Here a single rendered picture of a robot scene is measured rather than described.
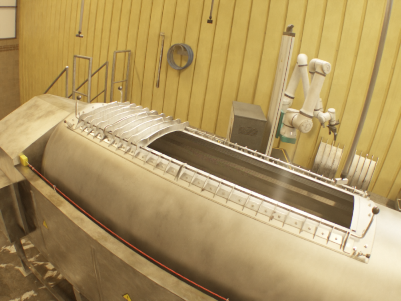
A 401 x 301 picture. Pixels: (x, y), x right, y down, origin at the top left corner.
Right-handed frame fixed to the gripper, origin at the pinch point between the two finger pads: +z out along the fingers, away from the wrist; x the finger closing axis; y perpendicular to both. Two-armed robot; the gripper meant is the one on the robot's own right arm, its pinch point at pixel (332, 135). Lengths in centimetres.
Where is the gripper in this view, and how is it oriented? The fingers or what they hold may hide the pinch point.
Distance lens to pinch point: 326.3
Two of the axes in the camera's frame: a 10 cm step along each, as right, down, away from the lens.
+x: 0.6, 5.1, -8.6
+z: 2.7, 8.2, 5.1
